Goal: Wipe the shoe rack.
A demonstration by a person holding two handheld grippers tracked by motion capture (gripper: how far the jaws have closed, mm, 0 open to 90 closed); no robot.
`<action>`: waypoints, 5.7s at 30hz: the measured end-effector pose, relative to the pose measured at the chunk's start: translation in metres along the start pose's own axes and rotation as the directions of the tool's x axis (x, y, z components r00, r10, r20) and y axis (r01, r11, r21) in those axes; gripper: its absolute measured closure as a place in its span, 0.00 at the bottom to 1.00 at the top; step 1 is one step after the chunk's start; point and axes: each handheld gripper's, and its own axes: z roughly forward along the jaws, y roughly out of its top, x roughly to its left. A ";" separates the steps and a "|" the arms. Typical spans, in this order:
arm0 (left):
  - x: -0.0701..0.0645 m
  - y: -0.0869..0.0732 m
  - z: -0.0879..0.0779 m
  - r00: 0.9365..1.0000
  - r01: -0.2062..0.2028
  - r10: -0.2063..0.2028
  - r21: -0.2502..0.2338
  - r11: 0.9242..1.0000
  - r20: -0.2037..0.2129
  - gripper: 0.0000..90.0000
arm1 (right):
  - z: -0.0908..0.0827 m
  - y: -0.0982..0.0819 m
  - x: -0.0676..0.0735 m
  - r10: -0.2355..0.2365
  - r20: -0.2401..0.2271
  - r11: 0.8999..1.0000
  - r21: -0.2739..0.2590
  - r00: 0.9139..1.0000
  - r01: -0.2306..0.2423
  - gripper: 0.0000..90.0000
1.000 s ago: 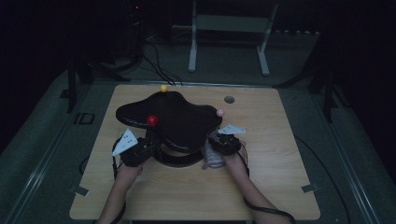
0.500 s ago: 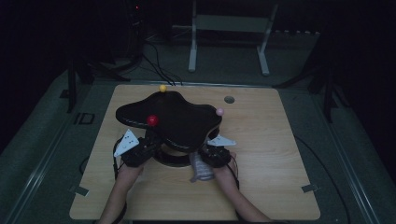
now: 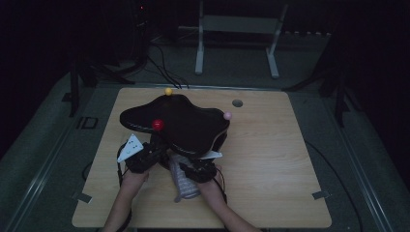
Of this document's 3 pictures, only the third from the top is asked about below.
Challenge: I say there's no white power strip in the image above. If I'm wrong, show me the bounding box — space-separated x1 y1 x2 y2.
280 30 333 39

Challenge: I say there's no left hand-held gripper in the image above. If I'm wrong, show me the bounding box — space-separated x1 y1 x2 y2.
116 133 168 174

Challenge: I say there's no long black floor cable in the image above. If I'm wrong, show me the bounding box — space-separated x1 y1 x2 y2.
304 139 364 232

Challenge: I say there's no person's right hand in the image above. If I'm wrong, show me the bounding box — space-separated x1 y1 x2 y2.
196 165 223 201

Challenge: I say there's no left hand-held gripper cable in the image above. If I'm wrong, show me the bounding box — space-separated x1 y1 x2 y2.
116 144 133 232

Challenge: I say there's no black wavy tray with balls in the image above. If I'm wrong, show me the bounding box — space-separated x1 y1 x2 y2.
119 86 233 160

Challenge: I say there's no white metal stand frame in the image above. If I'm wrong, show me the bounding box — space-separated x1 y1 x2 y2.
178 0 289 79

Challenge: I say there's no person's left hand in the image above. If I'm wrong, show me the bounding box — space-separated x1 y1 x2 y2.
121 170 150 191

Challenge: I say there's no grey striped cloth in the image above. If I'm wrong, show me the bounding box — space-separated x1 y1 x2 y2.
167 153 202 203

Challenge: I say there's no black pole with red light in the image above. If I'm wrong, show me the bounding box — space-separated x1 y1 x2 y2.
130 0 151 66

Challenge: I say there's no right hand-held gripper cable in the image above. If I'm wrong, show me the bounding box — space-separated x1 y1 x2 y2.
214 168 228 204

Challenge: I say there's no thin black cable loop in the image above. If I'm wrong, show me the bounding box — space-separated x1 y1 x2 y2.
81 160 95 182

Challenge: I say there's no black metal stand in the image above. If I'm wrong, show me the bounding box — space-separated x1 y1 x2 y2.
283 42 364 129
61 59 136 118

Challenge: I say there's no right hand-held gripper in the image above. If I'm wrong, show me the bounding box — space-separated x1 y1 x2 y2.
178 150 224 184

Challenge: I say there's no hand-held gripper cable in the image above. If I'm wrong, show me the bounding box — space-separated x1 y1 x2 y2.
116 144 133 232
214 168 228 204

